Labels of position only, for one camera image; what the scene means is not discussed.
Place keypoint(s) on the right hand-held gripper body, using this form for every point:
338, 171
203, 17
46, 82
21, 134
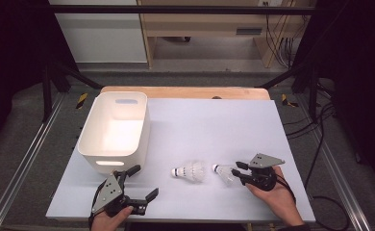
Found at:
262, 178

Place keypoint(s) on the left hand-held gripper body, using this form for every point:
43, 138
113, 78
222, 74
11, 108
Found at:
110, 195

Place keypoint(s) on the translucent white shuttlecock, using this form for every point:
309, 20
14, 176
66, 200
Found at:
224, 171

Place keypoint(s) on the white plastic basket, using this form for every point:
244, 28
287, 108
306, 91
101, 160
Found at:
112, 134

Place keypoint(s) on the white shuttlecock with black band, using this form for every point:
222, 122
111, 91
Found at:
188, 171

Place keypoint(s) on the person's right hand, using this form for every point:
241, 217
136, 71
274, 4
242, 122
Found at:
280, 199

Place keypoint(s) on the person's left hand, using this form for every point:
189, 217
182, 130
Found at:
108, 223

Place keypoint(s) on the yellow and black tape marker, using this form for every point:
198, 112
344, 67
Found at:
286, 101
82, 100

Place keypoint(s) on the wooden table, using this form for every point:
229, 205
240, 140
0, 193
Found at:
192, 92

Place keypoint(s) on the black metal stand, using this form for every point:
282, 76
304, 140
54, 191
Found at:
46, 96
313, 96

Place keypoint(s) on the white cabinet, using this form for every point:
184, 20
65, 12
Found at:
102, 38

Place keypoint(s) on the wooden desk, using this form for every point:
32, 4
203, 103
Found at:
192, 27

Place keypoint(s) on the black curtain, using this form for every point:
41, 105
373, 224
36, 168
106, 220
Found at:
362, 48
9, 48

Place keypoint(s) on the black horizontal bar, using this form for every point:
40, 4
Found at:
176, 9

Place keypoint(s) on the aluminium floor rail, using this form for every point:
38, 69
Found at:
344, 192
27, 160

